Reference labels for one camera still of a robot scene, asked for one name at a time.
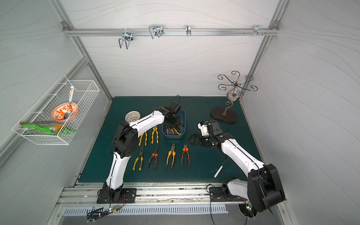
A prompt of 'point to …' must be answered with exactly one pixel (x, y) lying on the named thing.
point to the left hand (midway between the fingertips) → (180, 125)
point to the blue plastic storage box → (182, 114)
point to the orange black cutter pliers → (185, 149)
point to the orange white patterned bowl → (58, 112)
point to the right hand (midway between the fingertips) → (195, 140)
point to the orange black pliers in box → (168, 131)
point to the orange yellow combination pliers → (169, 153)
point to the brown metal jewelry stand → (234, 93)
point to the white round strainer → (132, 116)
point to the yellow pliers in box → (179, 134)
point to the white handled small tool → (220, 168)
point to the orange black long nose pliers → (154, 154)
